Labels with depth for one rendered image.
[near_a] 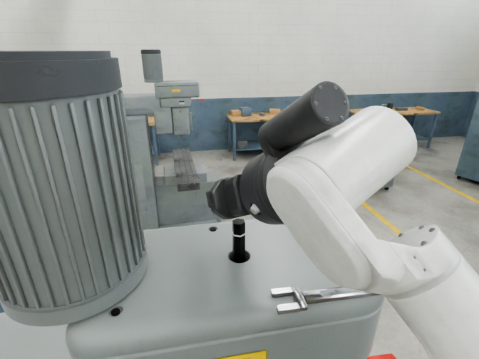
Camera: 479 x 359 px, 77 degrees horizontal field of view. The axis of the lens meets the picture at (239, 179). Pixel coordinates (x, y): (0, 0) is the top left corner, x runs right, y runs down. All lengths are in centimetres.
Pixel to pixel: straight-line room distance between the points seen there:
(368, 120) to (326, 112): 5
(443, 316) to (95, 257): 36
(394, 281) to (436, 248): 4
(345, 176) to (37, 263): 34
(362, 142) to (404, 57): 848
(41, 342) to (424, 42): 888
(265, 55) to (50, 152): 689
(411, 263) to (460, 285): 4
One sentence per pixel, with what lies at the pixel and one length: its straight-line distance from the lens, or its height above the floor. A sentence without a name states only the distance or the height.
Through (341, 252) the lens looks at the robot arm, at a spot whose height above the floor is 208.
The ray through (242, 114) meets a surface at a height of 93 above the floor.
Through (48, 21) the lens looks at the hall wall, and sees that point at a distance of 731.
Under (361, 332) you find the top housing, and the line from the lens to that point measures 53.
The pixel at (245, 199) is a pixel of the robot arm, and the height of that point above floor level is 206.
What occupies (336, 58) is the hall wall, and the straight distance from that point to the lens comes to 778.
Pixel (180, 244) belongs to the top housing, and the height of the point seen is 189.
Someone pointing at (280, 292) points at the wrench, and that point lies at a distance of 46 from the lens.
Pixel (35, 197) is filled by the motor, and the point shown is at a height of 207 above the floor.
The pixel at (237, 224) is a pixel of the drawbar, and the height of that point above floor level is 196.
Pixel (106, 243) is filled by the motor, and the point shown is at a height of 199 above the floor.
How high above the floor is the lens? 221
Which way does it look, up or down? 23 degrees down
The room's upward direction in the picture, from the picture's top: straight up
